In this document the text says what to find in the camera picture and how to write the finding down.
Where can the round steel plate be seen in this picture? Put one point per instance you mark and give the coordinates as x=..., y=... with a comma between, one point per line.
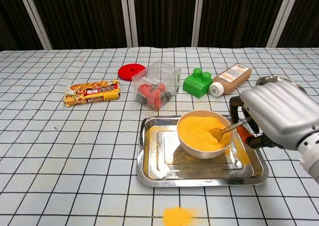
x=268, y=79

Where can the spilled yellow powder pile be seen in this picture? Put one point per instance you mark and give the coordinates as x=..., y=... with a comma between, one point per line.
x=178, y=217

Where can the bowl of yellow powder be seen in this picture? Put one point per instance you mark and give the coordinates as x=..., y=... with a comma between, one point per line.
x=197, y=131

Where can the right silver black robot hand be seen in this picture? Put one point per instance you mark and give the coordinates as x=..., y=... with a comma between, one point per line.
x=279, y=111

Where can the dark folding screen white frames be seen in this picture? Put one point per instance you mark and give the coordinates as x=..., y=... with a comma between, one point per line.
x=87, y=12

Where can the clear box with red toy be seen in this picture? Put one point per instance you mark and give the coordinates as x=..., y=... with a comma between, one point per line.
x=154, y=94

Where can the silver spoon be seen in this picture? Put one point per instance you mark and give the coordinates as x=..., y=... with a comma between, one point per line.
x=219, y=134

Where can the green toy brick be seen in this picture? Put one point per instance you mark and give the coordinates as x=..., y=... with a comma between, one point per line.
x=197, y=86

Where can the red round lid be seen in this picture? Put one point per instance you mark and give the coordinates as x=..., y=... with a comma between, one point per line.
x=128, y=71

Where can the yellow red snack package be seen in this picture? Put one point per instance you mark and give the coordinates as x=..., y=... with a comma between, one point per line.
x=94, y=92

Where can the brown sauce bottle white cap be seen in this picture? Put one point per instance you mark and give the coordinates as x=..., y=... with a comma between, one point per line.
x=231, y=79

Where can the white black checkered tablecloth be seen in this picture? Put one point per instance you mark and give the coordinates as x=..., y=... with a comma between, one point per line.
x=62, y=148

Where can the rectangular steel tray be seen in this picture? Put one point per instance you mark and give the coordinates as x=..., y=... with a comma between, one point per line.
x=199, y=178

